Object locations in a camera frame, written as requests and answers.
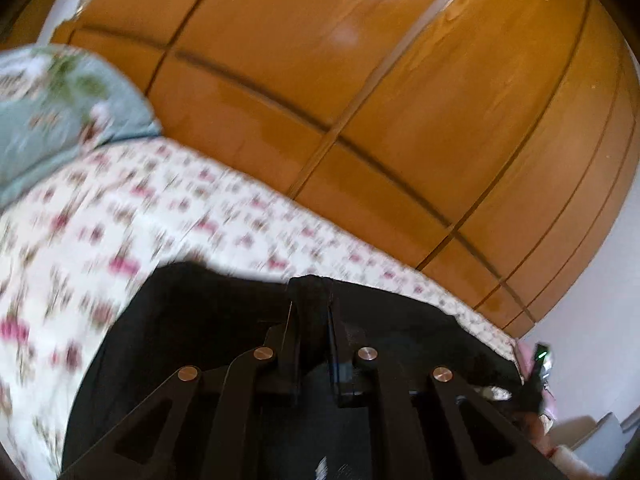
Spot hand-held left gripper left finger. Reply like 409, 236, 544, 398
60, 304, 302, 480

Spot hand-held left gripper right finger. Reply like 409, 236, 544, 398
326, 304, 567, 480

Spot black pants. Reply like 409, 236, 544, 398
60, 260, 527, 480

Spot white box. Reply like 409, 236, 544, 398
555, 412, 626, 480

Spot white floral bed sheet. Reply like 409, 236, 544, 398
0, 137, 521, 480

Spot green floral pillow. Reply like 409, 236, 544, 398
0, 44, 163, 208

